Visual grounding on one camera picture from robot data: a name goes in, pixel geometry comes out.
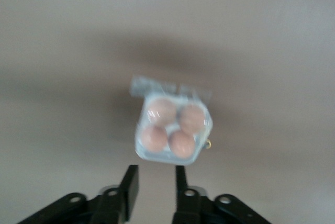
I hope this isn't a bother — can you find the brown egg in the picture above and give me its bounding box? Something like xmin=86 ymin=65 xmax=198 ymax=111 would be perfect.
xmin=141 ymin=125 xmax=168 ymax=154
xmin=178 ymin=103 xmax=206 ymax=133
xmin=167 ymin=129 xmax=196 ymax=160
xmin=146 ymin=97 xmax=178 ymax=125

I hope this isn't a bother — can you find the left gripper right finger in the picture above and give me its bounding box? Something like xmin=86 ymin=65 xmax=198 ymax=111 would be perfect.
xmin=172 ymin=165 xmax=215 ymax=224

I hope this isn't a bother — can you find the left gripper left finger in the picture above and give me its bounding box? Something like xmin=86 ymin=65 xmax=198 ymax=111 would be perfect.
xmin=91 ymin=164 xmax=141 ymax=224

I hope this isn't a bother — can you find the clear plastic egg box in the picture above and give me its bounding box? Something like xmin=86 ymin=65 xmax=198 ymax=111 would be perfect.
xmin=135 ymin=92 xmax=213 ymax=166

